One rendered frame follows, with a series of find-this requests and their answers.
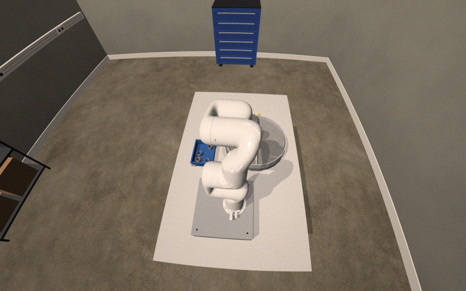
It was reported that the blue crate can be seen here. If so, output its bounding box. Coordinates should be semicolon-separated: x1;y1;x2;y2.
190;139;216;167

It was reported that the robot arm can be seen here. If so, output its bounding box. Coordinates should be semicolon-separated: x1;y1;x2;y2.
199;99;262;221

